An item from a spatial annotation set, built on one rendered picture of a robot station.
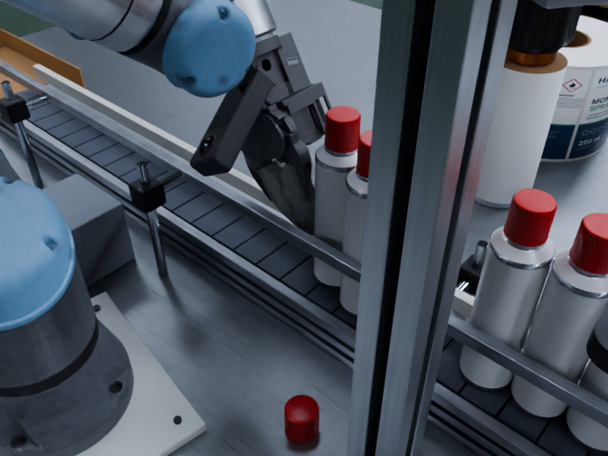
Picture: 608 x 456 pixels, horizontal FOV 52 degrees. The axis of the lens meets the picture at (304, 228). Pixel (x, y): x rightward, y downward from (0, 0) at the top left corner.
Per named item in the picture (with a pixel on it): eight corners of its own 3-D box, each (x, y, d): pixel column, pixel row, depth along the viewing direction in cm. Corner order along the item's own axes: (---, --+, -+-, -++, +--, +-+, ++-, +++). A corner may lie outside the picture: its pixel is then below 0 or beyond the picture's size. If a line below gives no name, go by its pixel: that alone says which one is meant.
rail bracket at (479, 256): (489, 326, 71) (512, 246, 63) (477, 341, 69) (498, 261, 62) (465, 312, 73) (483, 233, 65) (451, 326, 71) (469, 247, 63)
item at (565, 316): (576, 394, 58) (655, 223, 45) (553, 432, 55) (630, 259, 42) (525, 365, 60) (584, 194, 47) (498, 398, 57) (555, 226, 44)
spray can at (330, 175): (367, 270, 71) (382, 110, 58) (341, 297, 67) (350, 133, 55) (330, 252, 73) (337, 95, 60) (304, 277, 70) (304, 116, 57)
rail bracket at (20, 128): (77, 171, 96) (50, 71, 85) (34, 191, 91) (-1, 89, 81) (66, 163, 97) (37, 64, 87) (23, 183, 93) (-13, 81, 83)
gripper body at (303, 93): (343, 131, 67) (301, 23, 64) (289, 164, 62) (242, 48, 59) (298, 141, 73) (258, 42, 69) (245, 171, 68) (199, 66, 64)
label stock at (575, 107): (608, 110, 100) (638, 23, 91) (602, 174, 86) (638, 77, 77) (484, 89, 106) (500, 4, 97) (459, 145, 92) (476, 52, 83)
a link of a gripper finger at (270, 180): (338, 215, 72) (309, 142, 69) (305, 240, 68) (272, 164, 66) (320, 216, 74) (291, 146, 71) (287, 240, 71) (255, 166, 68)
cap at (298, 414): (320, 414, 62) (321, 394, 60) (317, 445, 59) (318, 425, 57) (287, 411, 62) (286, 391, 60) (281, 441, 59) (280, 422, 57)
